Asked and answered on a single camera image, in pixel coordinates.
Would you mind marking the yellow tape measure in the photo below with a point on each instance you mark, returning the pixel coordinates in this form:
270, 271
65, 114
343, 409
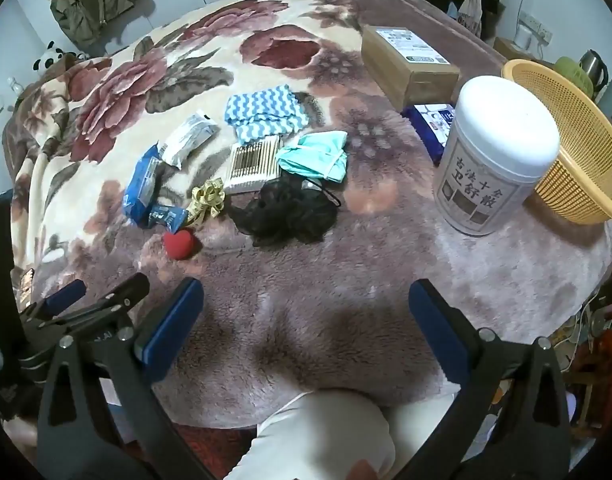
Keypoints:
211, 197

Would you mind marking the red heart sponge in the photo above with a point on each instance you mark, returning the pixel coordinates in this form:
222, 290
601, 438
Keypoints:
178, 245

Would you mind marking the steel electric kettle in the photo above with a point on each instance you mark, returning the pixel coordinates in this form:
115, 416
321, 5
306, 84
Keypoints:
593, 67

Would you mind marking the cotton swab pack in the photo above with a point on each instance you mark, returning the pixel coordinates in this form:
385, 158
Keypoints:
251, 162

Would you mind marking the blue white wavy cloth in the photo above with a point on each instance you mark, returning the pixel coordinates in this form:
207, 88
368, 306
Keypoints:
258, 110

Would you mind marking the small blue packet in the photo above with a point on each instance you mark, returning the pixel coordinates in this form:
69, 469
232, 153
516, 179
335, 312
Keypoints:
166, 216

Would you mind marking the green plastic cover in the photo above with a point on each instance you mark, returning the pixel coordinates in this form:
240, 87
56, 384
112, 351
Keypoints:
568, 67

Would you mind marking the person's leg in white trousers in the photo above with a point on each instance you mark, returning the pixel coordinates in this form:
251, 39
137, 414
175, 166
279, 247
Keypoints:
326, 435

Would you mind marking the wall power socket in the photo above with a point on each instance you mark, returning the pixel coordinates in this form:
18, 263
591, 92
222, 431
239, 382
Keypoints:
536, 25

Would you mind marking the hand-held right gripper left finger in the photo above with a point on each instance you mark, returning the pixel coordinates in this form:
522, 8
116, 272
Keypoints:
171, 325

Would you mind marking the teal face masks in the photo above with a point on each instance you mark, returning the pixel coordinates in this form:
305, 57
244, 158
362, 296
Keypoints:
311, 157

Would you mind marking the orange plastic basket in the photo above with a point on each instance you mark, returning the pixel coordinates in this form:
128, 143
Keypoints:
576, 125

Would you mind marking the floral plush blanket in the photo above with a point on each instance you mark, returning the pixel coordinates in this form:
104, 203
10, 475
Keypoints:
286, 285

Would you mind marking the panda plush toy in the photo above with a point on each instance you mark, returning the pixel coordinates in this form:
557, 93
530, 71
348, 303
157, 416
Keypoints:
48, 57

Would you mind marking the clear plastic bottle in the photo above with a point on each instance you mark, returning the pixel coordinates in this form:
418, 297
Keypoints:
15, 86

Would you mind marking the labelled cardboard box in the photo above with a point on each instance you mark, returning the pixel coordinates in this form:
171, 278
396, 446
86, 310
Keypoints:
416, 80

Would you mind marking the green jacket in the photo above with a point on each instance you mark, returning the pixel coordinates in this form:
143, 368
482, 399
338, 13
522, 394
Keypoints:
91, 0

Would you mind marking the blue wet wipes pack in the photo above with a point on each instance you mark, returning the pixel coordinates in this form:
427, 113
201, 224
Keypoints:
141, 185

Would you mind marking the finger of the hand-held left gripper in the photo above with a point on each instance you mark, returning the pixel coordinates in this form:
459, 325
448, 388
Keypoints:
128, 287
63, 297

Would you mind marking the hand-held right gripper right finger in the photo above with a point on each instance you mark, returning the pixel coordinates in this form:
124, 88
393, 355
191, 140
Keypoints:
436, 330

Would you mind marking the white face mask packet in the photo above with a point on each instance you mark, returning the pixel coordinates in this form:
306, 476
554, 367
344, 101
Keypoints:
188, 135

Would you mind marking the dark blue flat packet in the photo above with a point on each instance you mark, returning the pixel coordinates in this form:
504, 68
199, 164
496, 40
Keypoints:
428, 122

